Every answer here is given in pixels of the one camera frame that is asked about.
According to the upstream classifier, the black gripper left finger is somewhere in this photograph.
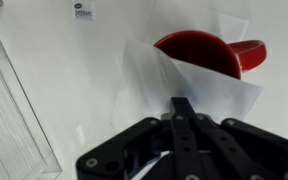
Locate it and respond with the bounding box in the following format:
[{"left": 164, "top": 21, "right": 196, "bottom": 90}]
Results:
[{"left": 75, "top": 97, "right": 202, "bottom": 180}]

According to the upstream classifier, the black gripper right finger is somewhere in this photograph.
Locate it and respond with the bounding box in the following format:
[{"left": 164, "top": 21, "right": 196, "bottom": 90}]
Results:
[{"left": 183, "top": 97, "right": 288, "bottom": 180}]

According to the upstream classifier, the white paper sheet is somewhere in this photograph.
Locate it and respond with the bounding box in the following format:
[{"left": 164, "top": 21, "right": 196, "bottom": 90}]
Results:
[{"left": 122, "top": 37, "right": 264, "bottom": 124}]

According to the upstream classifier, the white mug red inside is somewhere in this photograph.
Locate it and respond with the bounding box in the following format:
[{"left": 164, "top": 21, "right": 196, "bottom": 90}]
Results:
[{"left": 152, "top": 29, "right": 268, "bottom": 81}]

